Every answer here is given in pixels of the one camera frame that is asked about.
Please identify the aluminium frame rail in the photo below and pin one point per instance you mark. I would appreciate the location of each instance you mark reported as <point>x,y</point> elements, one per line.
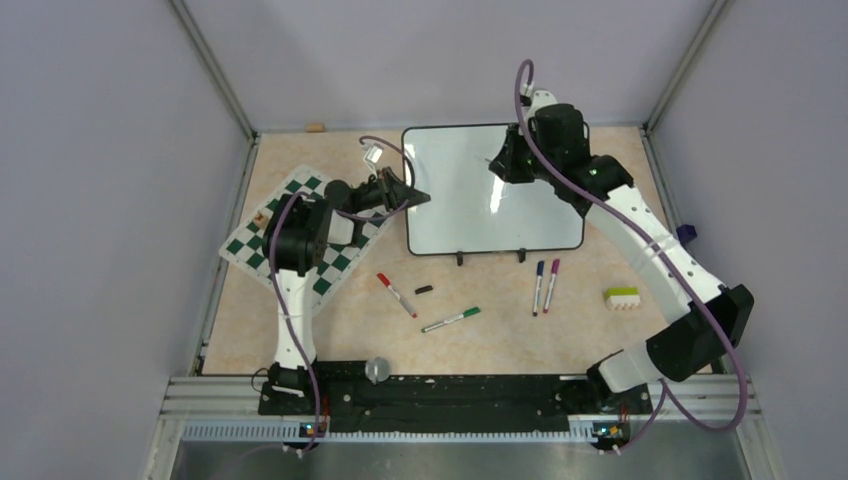
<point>226,408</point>

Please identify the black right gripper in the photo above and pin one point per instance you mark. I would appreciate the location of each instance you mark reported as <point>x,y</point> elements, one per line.
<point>505,165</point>

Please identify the green capped marker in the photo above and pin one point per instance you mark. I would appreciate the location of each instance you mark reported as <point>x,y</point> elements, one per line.
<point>450,320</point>

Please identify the green white chess mat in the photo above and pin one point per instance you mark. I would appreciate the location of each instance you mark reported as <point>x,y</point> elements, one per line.
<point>297,242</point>

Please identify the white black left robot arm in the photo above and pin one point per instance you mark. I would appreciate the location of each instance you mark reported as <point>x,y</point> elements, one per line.
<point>292,371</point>

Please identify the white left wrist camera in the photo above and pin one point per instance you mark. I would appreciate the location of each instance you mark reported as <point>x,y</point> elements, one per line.
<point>372,155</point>

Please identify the red capped marker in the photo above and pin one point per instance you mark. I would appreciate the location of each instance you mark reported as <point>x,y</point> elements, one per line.
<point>400,298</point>

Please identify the pink capped marker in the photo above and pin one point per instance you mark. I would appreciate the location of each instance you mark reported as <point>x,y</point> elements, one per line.
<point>551,285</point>

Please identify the white whiteboard black frame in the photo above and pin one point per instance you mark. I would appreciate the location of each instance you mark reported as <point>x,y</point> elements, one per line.
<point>471,210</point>

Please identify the purple block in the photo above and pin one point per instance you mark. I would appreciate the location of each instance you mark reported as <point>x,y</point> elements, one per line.
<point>686,233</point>

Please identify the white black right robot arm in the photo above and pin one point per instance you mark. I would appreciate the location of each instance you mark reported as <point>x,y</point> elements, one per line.
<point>550,143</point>

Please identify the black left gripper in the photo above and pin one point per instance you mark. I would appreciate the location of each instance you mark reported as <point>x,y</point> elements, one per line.
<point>393,191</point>

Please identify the green white toy brick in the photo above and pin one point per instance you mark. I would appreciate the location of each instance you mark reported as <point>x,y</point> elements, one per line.
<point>622,298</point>

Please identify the blue capped marker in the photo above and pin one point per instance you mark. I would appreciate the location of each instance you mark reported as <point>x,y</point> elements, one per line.
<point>538,287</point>

